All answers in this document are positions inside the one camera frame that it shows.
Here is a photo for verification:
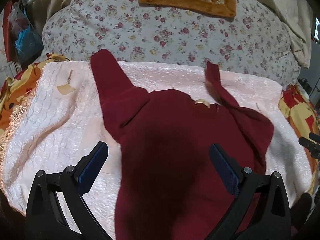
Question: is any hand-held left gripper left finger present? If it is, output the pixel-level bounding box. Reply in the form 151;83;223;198
25;141;113;240

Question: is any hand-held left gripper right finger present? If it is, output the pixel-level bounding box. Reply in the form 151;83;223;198
209;144;292;240

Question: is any maroon sweater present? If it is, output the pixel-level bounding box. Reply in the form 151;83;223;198
90;49;274;240

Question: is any yellow red printed sheet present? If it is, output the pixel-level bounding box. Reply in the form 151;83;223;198
0;51;320;195

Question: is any window with bars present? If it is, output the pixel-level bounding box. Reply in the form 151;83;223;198
314;15;320;41

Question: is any cream pillow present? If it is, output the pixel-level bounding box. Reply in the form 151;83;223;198
246;0;314;68

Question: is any blue plastic bag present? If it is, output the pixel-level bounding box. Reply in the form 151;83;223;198
14;24;43;58

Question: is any floral quilt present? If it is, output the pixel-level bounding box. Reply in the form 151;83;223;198
41;0;300;87

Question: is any clear plastic bag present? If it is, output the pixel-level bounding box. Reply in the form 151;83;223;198
7;2;31;32

